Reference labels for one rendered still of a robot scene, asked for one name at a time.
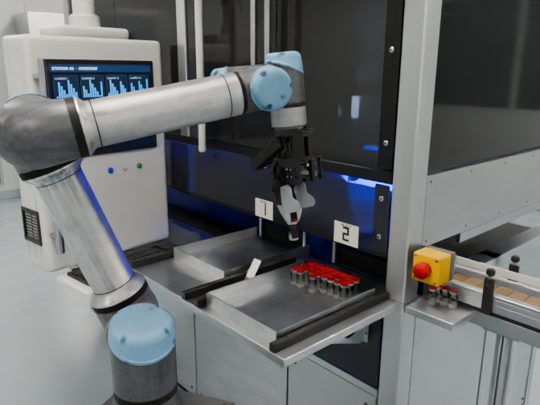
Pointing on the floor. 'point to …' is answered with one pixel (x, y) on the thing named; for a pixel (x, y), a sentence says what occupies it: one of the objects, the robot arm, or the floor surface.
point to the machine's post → (408, 191)
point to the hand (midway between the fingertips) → (290, 217)
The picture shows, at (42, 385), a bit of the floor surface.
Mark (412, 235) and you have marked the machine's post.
